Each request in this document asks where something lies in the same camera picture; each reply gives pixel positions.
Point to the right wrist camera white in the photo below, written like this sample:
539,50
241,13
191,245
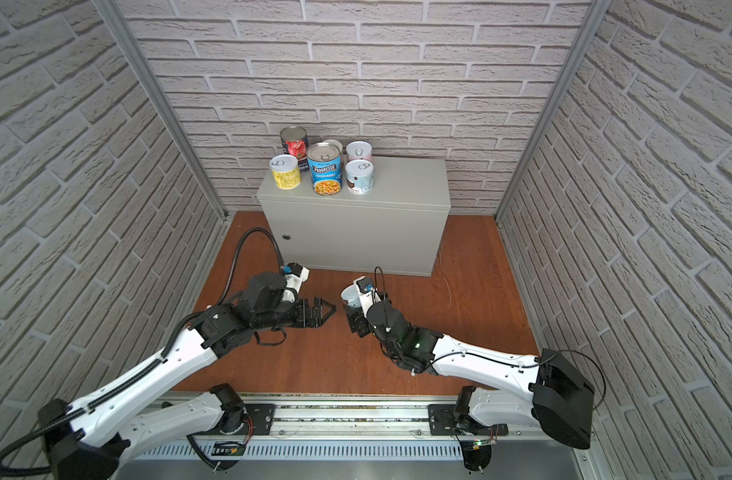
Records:
368,294

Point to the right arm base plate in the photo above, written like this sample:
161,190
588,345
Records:
447,420

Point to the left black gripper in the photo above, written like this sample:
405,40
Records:
313,313

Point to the blue soup can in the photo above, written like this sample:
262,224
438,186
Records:
325,166

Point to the left aluminium corner post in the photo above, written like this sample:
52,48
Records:
132,50

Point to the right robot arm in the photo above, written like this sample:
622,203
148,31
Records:
546,390

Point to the yellow labelled can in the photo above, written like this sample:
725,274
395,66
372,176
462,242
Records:
285,171

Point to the right aluminium corner post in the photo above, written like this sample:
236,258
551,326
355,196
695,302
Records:
585,36

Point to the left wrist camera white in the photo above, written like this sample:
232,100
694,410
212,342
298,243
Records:
295,275

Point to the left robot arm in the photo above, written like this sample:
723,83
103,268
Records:
103,430

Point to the grey metal cabinet box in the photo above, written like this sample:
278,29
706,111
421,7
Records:
398,226

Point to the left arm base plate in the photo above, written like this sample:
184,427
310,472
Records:
260,415

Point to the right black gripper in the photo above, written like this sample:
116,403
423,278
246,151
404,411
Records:
359,322

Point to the red tomato can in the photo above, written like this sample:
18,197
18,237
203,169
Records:
295,142

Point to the white flat-lid can front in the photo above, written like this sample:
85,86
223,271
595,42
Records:
335,143

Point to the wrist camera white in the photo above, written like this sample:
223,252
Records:
368,294
295,275

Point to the aluminium corner post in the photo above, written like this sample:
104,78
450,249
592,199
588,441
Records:
132,50
585,36

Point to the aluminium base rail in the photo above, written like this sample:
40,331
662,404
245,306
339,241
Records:
338,428

